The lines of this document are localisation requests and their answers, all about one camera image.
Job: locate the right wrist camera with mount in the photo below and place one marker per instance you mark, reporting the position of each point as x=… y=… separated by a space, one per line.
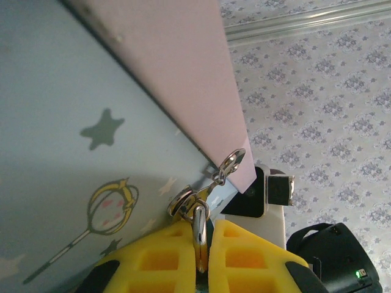
x=244 y=201

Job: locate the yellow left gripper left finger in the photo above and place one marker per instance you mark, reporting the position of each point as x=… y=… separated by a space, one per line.
x=186 y=268

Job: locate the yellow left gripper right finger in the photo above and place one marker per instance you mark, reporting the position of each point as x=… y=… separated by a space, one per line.
x=217 y=268

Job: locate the silver box latch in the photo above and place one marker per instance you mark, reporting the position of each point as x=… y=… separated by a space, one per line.
x=233 y=160

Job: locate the aluminium corner post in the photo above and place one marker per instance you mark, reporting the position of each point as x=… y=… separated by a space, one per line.
x=305 y=24

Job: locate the cartoon print blue pink box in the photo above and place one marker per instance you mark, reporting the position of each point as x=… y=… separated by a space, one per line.
x=76 y=91

